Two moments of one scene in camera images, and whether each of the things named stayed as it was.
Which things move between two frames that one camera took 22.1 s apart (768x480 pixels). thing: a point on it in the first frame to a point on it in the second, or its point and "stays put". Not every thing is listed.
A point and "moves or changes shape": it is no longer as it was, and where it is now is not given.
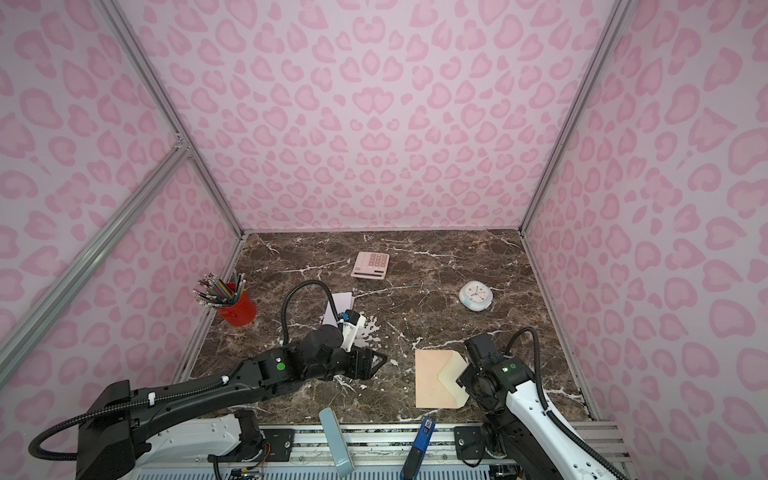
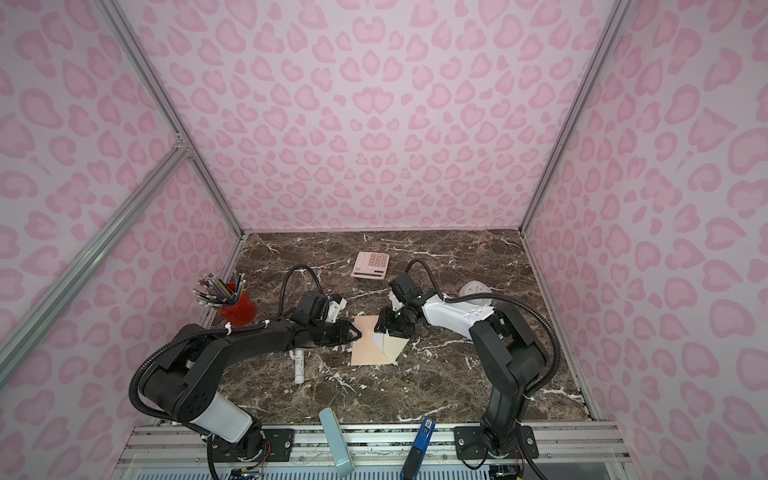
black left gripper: [370, 369] to [344, 333]
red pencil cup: [243, 313] stays put
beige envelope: [436, 376] to [366, 350]
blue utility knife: [414, 462] stays put
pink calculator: [370, 265] stays put
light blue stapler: [342, 462] stays put
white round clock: [476, 295] stays put
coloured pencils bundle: [214, 292] stays put
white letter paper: [343, 303] moves or changes shape
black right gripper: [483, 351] to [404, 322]
